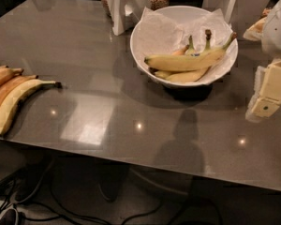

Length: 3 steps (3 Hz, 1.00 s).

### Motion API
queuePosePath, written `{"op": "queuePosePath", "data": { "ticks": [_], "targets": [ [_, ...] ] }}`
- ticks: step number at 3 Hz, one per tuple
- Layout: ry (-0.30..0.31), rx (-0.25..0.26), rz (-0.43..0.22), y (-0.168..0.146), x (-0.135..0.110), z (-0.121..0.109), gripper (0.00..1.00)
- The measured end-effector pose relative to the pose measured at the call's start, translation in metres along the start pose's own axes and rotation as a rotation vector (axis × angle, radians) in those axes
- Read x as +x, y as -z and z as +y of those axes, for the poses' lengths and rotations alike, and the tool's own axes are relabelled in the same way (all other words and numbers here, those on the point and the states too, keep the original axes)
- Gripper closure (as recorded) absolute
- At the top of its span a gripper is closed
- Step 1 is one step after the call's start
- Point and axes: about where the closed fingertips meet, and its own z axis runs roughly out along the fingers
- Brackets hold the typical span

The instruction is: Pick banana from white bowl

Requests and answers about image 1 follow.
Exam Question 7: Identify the far left banana on table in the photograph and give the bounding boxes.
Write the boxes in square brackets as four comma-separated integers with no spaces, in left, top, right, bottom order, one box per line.
[0,67,23,86]

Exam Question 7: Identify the black cable on floor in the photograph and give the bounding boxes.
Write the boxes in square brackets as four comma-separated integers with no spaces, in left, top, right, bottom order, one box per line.
[0,159,224,225]

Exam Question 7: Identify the yellow banana on table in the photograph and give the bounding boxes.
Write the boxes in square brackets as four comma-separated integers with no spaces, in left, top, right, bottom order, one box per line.
[0,79,61,136]

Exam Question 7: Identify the white folded cardboard stand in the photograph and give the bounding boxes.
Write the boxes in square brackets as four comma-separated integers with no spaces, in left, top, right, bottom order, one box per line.
[102,0,151,37]

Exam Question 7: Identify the yellow banana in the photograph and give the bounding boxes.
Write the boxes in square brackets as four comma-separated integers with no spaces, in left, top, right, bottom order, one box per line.
[154,68,209,83]
[0,79,61,136]
[144,32,237,72]

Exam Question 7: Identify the orange-brown banana on table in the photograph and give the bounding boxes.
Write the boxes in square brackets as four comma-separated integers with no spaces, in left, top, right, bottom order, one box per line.
[0,75,37,106]

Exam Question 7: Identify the bread roll on right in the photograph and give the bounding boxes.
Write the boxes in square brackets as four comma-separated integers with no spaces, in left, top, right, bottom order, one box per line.
[244,7,272,41]

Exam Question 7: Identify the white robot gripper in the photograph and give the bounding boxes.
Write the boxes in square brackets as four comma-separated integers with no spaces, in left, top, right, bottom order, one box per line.
[245,0,281,123]

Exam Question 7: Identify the small banana behind in bowl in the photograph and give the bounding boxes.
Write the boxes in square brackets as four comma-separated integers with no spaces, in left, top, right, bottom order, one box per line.
[172,29,212,55]

